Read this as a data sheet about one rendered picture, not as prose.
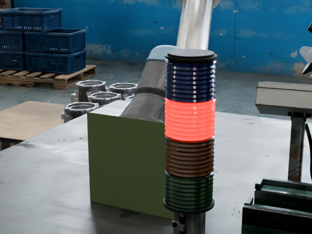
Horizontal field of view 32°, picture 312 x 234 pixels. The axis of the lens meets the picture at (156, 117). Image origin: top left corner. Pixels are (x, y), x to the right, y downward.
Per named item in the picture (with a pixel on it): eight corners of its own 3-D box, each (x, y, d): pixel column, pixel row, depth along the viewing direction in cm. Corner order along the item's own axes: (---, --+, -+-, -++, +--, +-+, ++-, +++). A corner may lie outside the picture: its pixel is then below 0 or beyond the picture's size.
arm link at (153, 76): (126, 84, 123) (145, 35, 128) (146, 113, 134) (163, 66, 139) (175, 90, 118) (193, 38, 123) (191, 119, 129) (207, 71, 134)
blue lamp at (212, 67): (221, 94, 67) (222, 56, 65) (207, 105, 61) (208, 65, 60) (174, 89, 69) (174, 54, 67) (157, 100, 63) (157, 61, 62)
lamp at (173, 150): (219, 164, 69) (220, 129, 68) (205, 181, 64) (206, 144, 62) (174, 158, 71) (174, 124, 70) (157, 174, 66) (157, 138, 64)
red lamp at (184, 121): (220, 129, 68) (221, 94, 67) (206, 144, 62) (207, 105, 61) (174, 124, 70) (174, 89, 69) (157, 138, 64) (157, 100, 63)
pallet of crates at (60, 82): (96, 75, 657) (94, 8, 635) (65, 89, 584) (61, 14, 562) (9, 69, 693) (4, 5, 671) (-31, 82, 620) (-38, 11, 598)
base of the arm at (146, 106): (102, 119, 119) (117, 80, 123) (129, 149, 131) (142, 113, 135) (165, 127, 112) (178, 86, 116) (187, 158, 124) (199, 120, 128)
